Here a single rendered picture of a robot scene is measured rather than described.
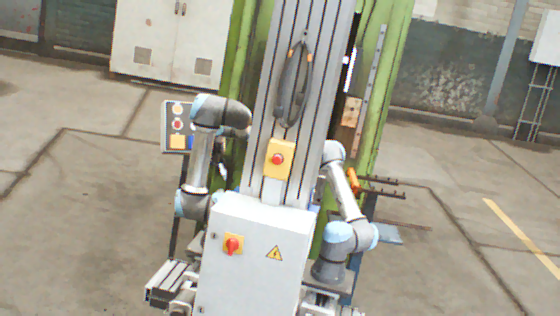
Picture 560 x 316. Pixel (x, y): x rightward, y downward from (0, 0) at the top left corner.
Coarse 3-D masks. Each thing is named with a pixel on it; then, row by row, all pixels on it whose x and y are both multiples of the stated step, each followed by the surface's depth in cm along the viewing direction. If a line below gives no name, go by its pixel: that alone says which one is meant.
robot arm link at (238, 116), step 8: (232, 104) 275; (240, 104) 278; (232, 112) 274; (240, 112) 276; (248, 112) 281; (232, 120) 275; (240, 120) 277; (248, 120) 281; (232, 128) 314; (240, 128) 283; (248, 128) 298; (232, 136) 316; (240, 136) 309; (248, 136) 315
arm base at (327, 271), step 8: (320, 256) 280; (320, 264) 280; (328, 264) 278; (336, 264) 278; (344, 264) 282; (312, 272) 282; (320, 272) 279; (328, 272) 278; (336, 272) 279; (344, 272) 282; (320, 280) 279; (328, 280) 278; (336, 280) 279; (344, 280) 283
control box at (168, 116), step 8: (168, 104) 360; (176, 104) 362; (184, 104) 364; (192, 104) 366; (168, 112) 359; (184, 112) 363; (168, 120) 359; (176, 120) 360; (184, 120) 362; (192, 120) 364; (168, 128) 358; (176, 128) 359; (184, 128) 362; (192, 128) 363; (168, 136) 357; (160, 144) 362; (168, 144) 356; (224, 144) 370; (160, 152) 362; (168, 152) 358; (176, 152) 359; (184, 152) 360
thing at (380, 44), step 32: (384, 0) 370; (352, 32) 407; (384, 32) 375; (384, 64) 381; (352, 96) 387; (384, 96) 387; (352, 128) 392; (352, 160) 398; (352, 192) 405; (320, 224) 411
